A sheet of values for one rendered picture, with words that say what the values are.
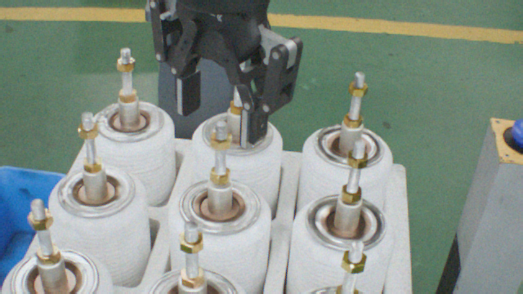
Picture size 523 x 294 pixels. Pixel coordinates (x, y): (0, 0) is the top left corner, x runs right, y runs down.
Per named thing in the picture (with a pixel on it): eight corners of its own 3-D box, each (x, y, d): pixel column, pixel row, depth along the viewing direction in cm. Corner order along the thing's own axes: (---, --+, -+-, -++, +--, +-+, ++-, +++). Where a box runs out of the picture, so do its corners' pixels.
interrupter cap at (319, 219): (371, 265, 58) (372, 260, 57) (291, 238, 60) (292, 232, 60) (395, 214, 63) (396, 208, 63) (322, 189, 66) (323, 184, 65)
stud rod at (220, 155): (215, 188, 62) (216, 119, 57) (226, 189, 62) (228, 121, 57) (213, 194, 61) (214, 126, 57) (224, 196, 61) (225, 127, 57)
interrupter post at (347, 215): (353, 238, 61) (358, 211, 59) (328, 229, 61) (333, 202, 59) (361, 221, 62) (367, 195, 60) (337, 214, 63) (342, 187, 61)
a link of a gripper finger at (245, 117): (240, 109, 53) (239, 148, 55) (247, 113, 52) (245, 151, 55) (258, 98, 54) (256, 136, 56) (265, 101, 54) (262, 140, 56)
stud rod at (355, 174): (346, 215, 60) (358, 147, 56) (341, 207, 61) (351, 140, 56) (355, 211, 60) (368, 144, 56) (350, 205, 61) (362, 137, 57)
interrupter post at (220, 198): (202, 205, 63) (202, 178, 61) (225, 198, 64) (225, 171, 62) (213, 221, 62) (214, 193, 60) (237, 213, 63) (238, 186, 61)
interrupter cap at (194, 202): (166, 197, 64) (165, 191, 63) (236, 175, 67) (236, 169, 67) (201, 248, 59) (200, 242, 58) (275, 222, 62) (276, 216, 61)
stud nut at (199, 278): (204, 289, 51) (204, 282, 50) (182, 290, 51) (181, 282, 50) (202, 270, 52) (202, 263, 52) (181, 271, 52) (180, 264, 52)
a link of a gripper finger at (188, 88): (200, 70, 57) (200, 108, 59) (194, 68, 57) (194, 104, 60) (182, 81, 56) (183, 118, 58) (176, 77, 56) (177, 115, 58)
